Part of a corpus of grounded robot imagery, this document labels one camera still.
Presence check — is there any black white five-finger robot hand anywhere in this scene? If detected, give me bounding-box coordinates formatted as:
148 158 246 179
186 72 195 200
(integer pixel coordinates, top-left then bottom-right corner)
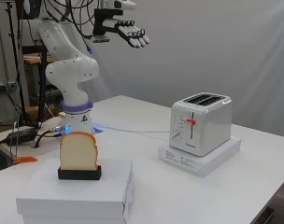
92 8 151 49

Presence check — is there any toy toast bread slice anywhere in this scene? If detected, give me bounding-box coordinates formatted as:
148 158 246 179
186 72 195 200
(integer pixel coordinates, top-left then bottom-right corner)
59 131 99 172

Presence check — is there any wooden bench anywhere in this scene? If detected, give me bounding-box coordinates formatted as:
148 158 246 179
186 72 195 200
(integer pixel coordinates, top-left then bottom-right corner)
21 51 56 65

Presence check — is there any black tripod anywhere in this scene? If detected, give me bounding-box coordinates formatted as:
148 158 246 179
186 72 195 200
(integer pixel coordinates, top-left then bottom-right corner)
4 0 41 128

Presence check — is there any white hanging sheet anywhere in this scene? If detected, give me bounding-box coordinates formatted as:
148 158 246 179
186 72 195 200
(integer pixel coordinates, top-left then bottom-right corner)
82 0 284 140

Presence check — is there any black power adapter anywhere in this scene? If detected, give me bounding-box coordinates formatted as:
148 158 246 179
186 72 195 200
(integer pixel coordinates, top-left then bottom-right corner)
5 127 38 147

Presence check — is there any steel toaster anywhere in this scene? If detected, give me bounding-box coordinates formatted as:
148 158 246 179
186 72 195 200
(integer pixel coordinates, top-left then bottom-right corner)
168 91 234 158

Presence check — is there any black block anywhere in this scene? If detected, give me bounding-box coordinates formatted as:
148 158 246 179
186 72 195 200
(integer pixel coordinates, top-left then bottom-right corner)
57 164 103 181

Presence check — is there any white flat box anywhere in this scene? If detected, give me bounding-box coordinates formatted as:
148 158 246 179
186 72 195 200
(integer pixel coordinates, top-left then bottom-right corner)
157 136 242 178
15 157 135 220
21 186 136 224

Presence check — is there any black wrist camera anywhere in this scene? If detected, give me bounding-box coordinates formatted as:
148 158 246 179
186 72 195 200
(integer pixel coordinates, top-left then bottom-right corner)
91 34 111 44

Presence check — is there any black cable with blue plug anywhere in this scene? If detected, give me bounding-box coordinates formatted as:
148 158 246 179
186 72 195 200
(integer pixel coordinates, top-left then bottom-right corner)
66 0 94 55

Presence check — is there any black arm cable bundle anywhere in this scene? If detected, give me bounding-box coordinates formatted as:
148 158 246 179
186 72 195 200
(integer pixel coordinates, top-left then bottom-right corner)
42 0 101 41

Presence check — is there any white toaster cord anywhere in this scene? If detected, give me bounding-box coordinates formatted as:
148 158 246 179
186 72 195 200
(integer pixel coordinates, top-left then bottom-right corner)
92 123 173 142

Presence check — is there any grey wall outlet box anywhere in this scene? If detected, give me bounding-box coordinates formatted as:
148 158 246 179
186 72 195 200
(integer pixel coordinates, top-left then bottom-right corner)
0 80 18 91

